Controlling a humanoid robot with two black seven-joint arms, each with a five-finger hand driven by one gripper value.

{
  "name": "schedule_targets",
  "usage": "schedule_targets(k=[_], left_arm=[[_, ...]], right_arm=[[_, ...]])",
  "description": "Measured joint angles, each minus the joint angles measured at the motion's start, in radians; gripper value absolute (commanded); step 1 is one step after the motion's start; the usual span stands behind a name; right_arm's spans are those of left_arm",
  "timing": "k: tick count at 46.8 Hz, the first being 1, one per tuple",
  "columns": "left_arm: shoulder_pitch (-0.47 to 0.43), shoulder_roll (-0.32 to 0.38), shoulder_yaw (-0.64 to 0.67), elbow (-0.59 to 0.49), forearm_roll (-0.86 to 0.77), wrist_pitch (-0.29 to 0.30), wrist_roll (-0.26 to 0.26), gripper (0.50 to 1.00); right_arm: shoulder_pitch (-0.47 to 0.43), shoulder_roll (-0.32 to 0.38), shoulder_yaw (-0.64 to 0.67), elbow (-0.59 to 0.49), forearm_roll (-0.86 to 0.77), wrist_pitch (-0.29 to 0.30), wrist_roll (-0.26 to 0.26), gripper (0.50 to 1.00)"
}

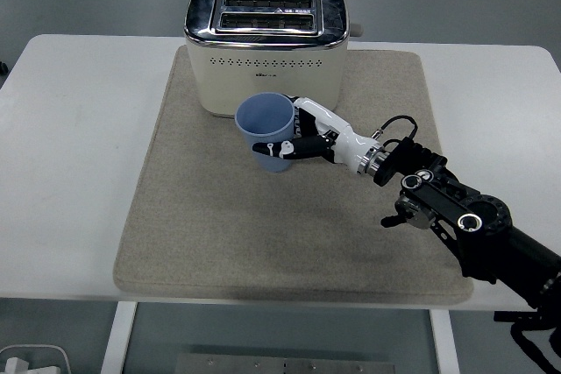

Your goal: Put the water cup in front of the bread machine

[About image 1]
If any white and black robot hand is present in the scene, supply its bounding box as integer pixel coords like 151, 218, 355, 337
252, 94, 381, 173

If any blue ribbed plastic cup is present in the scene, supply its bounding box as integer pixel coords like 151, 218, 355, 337
234, 92, 296, 174

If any cream and chrome toaster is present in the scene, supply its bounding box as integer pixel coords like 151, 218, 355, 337
182, 0, 365, 122

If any beige fabric table mat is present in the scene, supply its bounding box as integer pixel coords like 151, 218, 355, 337
112, 47, 475, 305

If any white table leg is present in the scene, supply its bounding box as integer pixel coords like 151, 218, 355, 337
99, 301, 139, 374
428, 308, 461, 374

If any grey metal plate with screws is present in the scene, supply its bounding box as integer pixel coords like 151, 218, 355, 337
174, 352, 398, 374

